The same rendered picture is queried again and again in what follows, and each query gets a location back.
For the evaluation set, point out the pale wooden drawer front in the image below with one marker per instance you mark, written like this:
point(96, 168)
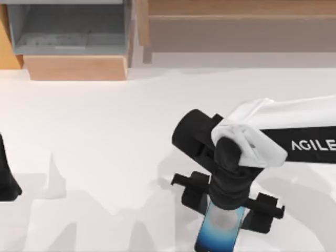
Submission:
point(76, 67)

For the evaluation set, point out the pale wooden open shelf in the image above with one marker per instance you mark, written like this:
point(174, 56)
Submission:
point(236, 15)

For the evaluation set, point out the orange wooden cupboard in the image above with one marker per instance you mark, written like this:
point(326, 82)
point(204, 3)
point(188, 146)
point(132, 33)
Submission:
point(8, 47)

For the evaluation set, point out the blue smartphone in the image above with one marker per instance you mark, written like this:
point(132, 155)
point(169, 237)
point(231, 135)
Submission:
point(218, 231)

